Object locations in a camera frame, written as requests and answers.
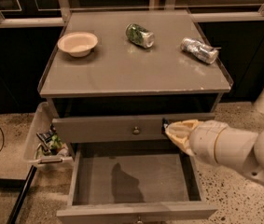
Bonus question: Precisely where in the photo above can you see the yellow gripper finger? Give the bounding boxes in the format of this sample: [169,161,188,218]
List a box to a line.
[169,134,194,156]
[165,119,201,138]

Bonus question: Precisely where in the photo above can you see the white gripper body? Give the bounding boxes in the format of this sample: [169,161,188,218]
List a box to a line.
[189,120,229,165]

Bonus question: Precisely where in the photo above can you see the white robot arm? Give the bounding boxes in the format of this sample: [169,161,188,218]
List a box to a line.
[162,119,264,186]

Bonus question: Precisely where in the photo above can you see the round brass drawer knob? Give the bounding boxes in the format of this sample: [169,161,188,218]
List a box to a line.
[132,126,141,135]

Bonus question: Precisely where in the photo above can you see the grey upper drawer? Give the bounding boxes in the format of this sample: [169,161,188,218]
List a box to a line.
[52,113,215,143]

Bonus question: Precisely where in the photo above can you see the grey open middle drawer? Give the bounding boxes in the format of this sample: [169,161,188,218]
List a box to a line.
[57,142,216,224]

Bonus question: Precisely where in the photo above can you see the grey drawer cabinet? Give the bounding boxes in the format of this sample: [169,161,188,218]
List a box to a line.
[37,10,234,224]

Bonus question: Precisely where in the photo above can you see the silver crushed soda can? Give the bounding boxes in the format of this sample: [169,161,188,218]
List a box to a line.
[180,37,219,64]

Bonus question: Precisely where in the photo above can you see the green crushed soda can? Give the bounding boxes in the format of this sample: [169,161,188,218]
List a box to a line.
[125,23,155,49]

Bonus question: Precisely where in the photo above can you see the snack packets in bin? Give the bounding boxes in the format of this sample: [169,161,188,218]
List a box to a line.
[35,125,69,158]

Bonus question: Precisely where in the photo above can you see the clear plastic side bin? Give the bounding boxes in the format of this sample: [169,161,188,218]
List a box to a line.
[23,102,73,170]

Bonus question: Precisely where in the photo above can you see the metal railing frame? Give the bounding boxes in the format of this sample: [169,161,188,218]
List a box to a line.
[0,0,264,29]

